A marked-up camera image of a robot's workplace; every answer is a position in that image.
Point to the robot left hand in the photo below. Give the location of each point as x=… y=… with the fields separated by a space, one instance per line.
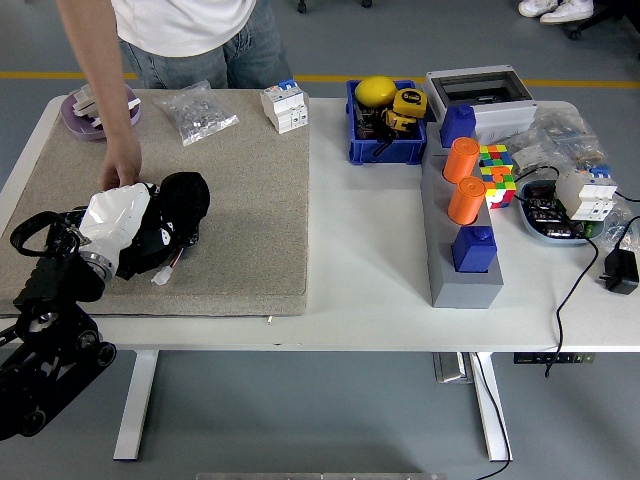
x=115 y=215

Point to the person's right hand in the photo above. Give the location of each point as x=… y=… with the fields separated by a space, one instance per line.
x=120 y=162

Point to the person's right forearm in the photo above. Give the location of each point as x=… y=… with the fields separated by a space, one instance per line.
x=100 y=65

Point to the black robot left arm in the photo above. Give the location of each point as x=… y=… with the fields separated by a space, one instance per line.
x=50 y=350

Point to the black table control panel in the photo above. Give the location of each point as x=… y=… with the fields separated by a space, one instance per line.
x=550 y=358

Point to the purple plastic tray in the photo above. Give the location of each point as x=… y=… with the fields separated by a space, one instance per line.
x=75 y=125

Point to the white plastic strip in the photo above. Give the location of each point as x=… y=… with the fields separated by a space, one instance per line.
x=82 y=102
x=134 y=103

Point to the clear bag of screws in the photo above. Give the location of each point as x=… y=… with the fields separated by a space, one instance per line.
x=197 y=112

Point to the grey-brown table mat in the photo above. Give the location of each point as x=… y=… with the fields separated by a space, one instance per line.
x=240 y=210

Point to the person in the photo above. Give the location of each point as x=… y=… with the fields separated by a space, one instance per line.
x=200 y=30
x=565 y=11

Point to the white circuit breaker blue top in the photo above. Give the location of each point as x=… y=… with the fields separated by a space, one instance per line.
x=284 y=107
x=582 y=195

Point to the white table leg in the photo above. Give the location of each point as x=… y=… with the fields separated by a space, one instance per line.
x=137 y=400
x=486 y=415

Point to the small black parts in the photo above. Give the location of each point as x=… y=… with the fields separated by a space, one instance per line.
x=367 y=125

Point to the yellow dome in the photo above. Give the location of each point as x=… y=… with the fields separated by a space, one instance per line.
x=375 y=91

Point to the blue plastic bin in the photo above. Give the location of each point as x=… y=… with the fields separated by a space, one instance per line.
x=385 y=152

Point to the yellow black tool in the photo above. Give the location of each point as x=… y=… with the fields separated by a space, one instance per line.
x=397 y=120

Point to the yellow tape measure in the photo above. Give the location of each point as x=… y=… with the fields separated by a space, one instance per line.
x=410 y=102

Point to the blue block with knob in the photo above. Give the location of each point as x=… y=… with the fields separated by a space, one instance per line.
x=457 y=127
x=472 y=252

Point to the orange cylinder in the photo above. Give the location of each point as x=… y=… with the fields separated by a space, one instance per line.
x=465 y=202
x=460 y=162

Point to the grey peg holder base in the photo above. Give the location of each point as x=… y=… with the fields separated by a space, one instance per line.
x=465 y=290

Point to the grey metal box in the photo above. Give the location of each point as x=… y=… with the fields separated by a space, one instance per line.
x=450 y=367

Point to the colourful puzzle cube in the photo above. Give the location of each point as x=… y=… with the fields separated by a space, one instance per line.
x=497 y=175

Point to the black electronic parts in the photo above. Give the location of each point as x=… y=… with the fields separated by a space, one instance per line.
x=542 y=210

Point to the light blue bowl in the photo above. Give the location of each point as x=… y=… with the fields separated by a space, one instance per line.
x=550 y=241

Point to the clear bag of parts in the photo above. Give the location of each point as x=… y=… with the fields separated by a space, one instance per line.
x=625 y=210
x=560 y=132

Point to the black office chair base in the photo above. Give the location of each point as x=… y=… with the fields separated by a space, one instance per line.
x=575 y=34

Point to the black power adapter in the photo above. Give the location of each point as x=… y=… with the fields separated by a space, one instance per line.
x=622 y=272

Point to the grey electrical enclosure box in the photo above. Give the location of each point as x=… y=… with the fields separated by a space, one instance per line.
x=500 y=117

